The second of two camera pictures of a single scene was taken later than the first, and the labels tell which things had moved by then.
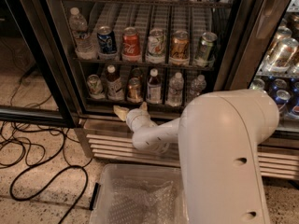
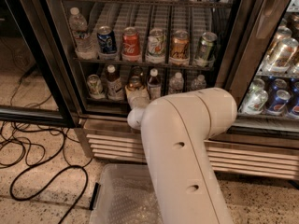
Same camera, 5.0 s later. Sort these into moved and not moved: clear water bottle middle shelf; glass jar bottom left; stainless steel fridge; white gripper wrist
Moved: white gripper wrist
Not moved: stainless steel fridge; glass jar bottom left; clear water bottle middle shelf
